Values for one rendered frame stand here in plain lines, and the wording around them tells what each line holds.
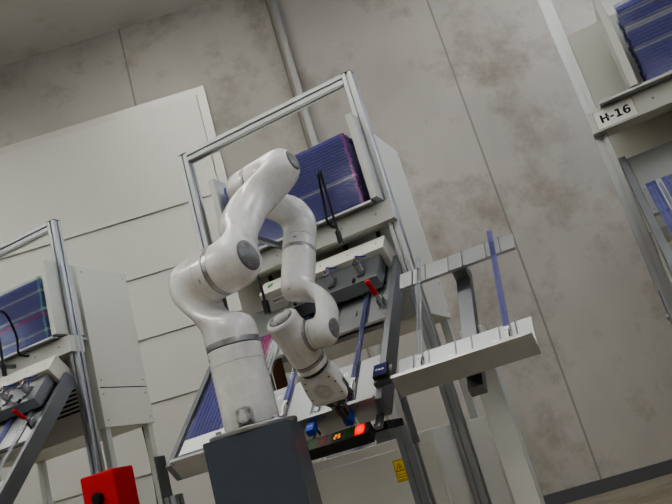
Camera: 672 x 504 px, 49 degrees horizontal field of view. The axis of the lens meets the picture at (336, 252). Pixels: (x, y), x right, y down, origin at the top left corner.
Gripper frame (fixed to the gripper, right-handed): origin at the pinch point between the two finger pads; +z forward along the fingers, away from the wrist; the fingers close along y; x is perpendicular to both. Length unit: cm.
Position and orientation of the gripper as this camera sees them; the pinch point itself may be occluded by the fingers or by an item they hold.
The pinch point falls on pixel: (343, 410)
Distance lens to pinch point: 193.9
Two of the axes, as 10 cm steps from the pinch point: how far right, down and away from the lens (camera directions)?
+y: 8.7, -3.5, -3.5
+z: 4.8, 7.8, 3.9
